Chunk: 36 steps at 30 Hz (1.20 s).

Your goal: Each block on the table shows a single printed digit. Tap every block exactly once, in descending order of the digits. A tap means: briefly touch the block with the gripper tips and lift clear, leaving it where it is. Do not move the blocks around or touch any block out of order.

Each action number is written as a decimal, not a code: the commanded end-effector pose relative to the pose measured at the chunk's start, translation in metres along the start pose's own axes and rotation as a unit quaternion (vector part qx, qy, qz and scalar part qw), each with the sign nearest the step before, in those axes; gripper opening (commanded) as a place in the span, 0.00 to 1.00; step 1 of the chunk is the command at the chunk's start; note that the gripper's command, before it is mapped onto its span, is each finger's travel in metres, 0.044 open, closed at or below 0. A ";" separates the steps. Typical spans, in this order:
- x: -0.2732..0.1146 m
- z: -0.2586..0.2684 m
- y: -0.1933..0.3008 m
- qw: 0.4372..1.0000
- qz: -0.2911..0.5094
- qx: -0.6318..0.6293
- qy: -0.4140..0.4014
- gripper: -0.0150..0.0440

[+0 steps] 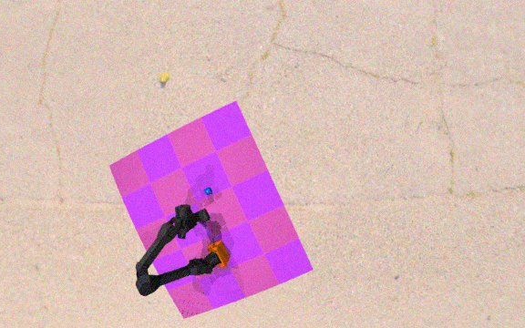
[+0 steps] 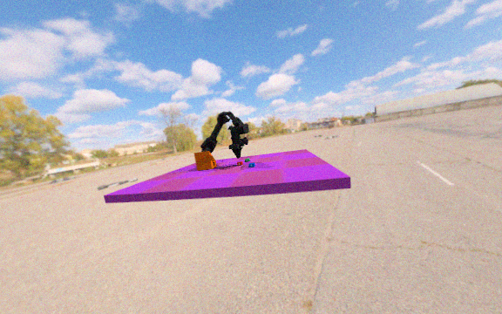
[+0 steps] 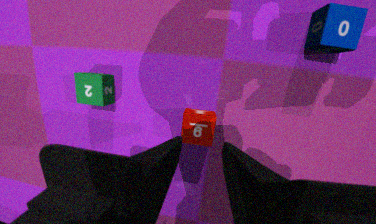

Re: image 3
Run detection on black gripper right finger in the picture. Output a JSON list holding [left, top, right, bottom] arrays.
[[222, 142, 376, 224]]

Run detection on red block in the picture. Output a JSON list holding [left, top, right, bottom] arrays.
[[181, 108, 217, 147]]

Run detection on green block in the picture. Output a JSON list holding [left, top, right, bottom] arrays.
[[74, 72, 115, 106]]

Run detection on blue block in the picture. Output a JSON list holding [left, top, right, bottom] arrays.
[[304, 3, 368, 54]]

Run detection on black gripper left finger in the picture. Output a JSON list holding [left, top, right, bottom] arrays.
[[39, 136, 182, 224]]

